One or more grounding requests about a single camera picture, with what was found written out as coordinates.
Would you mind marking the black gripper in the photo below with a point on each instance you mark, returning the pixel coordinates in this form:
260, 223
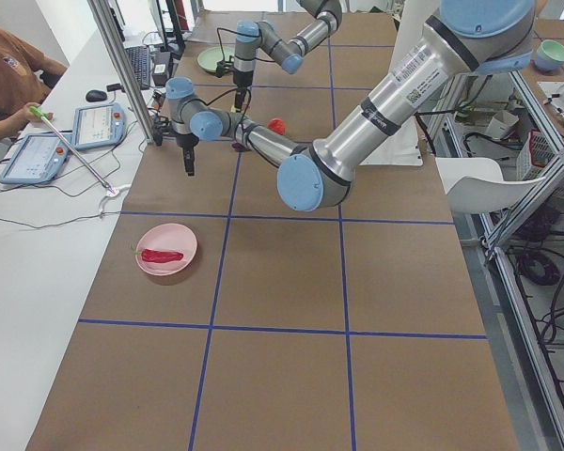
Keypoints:
186, 141
241, 80

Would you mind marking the person in brown shirt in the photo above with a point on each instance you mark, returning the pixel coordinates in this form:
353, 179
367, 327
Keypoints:
20, 87

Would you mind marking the white chair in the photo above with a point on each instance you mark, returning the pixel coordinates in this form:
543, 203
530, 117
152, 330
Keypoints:
476, 185

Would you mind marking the black keyboard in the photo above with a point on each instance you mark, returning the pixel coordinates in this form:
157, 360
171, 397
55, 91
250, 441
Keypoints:
140, 60

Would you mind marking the teach pendant far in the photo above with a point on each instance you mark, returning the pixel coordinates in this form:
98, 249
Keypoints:
98, 126

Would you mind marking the mint green plate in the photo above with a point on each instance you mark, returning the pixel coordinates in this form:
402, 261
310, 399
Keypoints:
217, 61

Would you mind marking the teach pendant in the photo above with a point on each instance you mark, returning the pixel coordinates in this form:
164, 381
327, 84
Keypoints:
38, 159
98, 126

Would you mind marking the aluminium frame post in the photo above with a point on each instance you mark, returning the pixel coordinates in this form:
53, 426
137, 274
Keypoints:
110, 36

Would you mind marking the teach pendant near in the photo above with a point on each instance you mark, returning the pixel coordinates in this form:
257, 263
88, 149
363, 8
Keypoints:
38, 159

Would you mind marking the black computer mouse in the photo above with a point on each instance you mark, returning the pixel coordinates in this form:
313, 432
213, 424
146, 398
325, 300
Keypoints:
96, 95

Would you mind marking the purple eggplant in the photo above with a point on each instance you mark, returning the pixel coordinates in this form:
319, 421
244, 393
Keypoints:
239, 147

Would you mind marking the red orange fruit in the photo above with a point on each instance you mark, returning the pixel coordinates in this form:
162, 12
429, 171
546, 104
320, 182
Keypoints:
277, 125

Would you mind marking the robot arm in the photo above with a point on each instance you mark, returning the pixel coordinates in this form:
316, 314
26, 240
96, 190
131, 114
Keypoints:
483, 37
288, 54

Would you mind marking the red chili pepper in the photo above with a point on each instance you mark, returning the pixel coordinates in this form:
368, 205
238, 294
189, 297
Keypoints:
158, 256

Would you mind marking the black box device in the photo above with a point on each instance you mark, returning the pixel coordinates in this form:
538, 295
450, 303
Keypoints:
162, 66

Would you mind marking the green handled stick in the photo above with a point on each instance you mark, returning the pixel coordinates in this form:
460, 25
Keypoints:
110, 190

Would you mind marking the pink plate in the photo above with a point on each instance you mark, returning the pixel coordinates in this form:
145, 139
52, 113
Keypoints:
176, 237

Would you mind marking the stacked green blue bowls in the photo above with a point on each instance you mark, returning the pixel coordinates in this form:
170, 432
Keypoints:
549, 56

